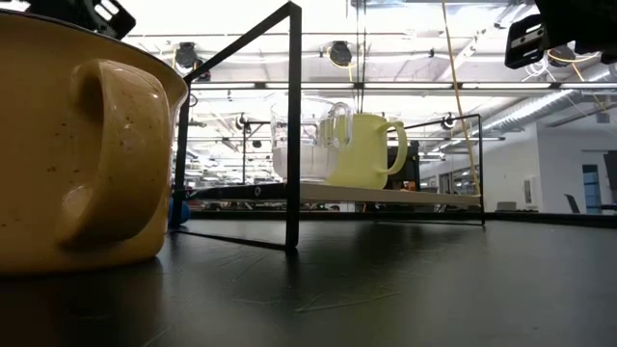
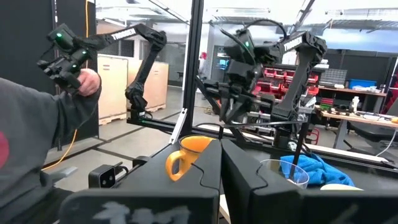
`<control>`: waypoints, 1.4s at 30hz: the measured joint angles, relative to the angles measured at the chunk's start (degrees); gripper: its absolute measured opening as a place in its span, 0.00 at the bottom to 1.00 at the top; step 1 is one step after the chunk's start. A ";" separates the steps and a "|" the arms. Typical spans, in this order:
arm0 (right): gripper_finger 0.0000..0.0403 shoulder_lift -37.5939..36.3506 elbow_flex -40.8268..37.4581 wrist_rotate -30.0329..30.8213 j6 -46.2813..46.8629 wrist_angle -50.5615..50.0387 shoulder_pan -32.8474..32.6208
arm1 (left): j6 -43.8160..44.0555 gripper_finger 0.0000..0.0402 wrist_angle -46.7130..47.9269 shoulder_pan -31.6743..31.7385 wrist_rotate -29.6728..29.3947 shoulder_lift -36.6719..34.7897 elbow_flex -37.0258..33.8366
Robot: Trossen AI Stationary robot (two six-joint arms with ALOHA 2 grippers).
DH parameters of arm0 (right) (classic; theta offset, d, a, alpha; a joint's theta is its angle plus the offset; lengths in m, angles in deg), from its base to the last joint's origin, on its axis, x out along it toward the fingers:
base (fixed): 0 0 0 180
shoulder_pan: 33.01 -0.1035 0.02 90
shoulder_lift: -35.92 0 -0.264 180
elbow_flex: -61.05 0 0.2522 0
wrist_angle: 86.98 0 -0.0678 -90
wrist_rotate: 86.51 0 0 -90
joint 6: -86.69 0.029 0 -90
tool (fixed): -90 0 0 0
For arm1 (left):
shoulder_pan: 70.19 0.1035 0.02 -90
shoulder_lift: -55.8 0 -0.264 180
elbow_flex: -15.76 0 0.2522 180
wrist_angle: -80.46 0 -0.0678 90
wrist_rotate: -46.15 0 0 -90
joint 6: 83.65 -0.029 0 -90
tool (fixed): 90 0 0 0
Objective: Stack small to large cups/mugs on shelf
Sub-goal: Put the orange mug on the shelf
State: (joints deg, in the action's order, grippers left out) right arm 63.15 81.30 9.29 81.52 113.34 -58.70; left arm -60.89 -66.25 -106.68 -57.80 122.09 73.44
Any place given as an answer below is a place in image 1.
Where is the yellow hanging cable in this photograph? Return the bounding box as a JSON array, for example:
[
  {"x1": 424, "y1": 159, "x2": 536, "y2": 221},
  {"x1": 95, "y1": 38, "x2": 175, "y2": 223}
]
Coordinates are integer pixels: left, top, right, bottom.
[{"x1": 441, "y1": 0, "x2": 484, "y2": 197}]

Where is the blue cloth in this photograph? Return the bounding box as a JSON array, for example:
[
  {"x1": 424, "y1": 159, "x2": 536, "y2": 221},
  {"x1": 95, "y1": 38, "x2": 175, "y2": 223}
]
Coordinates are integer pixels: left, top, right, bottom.
[{"x1": 168, "y1": 198, "x2": 192, "y2": 228}]

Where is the black-framed wooden shelf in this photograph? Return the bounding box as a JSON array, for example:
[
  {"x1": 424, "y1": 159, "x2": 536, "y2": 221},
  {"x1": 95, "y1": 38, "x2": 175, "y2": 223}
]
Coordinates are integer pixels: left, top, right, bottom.
[{"x1": 170, "y1": 1, "x2": 486, "y2": 253}]

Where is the orange speckled ceramic mug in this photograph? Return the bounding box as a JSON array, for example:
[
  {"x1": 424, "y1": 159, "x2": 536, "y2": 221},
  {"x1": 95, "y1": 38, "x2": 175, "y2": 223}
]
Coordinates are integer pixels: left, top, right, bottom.
[{"x1": 0, "y1": 8, "x2": 190, "y2": 277}]

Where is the clear glass mug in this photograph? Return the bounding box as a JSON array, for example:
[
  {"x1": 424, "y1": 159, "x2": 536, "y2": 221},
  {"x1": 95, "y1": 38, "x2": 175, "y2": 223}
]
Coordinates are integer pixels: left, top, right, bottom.
[{"x1": 269, "y1": 95, "x2": 355, "y2": 184}]

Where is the black ceiling cable reel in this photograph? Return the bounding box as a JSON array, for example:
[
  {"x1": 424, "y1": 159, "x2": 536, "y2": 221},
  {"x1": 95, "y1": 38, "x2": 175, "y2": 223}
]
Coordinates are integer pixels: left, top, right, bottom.
[
  {"x1": 174, "y1": 41, "x2": 200, "y2": 69},
  {"x1": 328, "y1": 40, "x2": 354, "y2": 68}
]

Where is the pale yellow mug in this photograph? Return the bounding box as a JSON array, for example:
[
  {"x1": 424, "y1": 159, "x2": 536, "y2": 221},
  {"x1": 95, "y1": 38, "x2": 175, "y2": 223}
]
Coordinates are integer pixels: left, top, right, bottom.
[{"x1": 319, "y1": 112, "x2": 409, "y2": 191}]

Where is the black monitor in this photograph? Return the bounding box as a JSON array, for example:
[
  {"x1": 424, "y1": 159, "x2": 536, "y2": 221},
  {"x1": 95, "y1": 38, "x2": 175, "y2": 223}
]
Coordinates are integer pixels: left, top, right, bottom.
[{"x1": 385, "y1": 142, "x2": 421, "y2": 192}]

